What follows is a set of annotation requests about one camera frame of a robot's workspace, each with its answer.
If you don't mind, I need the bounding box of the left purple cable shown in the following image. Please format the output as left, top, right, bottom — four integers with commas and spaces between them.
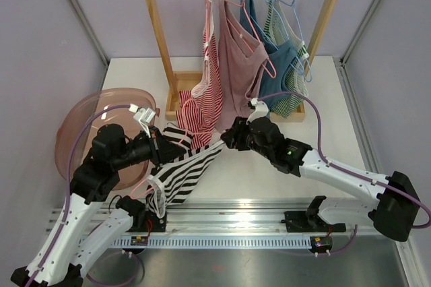
24, 104, 135, 287

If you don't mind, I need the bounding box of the white slotted cable duct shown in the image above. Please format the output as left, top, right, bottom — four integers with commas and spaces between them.
109, 234, 311, 249

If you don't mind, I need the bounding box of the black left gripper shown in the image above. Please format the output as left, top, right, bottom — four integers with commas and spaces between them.
112, 125, 187, 170

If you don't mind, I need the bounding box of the light blue wire hanger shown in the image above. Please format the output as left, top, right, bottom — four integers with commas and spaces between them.
237, 0, 309, 77
264, 0, 313, 83

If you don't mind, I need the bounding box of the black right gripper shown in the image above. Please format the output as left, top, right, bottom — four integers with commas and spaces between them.
221, 117, 273, 160

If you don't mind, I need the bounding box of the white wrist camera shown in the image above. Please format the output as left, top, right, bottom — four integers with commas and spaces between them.
129, 104, 156, 137
246, 98, 269, 124

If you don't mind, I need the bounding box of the dusty pink tank top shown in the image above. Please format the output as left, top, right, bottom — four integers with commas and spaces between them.
215, 0, 268, 132

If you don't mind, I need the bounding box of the pink wire hanger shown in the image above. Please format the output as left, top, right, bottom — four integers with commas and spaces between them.
212, 0, 278, 78
203, 0, 213, 79
129, 123, 193, 199

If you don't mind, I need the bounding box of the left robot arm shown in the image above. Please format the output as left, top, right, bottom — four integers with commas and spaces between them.
11, 124, 186, 286

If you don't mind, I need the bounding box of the red white striped tank top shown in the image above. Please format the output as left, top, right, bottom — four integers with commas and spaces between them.
175, 0, 224, 150

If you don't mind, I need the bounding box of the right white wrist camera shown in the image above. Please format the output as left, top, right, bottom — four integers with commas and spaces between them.
246, 98, 269, 124

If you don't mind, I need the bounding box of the teal blue tank top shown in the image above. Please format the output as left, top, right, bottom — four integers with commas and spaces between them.
240, 0, 298, 98

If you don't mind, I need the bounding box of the aluminium mounting rail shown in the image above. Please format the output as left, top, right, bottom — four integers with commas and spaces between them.
42, 197, 411, 236

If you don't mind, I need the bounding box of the translucent pink plastic basin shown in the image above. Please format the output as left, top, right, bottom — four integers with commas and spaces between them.
55, 88, 160, 179

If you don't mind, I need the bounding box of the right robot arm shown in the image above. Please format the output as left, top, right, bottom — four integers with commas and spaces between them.
221, 117, 420, 242

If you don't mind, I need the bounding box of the green white striped tank top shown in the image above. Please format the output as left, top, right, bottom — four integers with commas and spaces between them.
261, 0, 309, 119

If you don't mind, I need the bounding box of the black white striped tank top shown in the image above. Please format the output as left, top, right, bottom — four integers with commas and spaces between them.
145, 140, 226, 218

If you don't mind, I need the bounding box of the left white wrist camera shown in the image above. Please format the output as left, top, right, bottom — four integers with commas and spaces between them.
129, 104, 156, 137

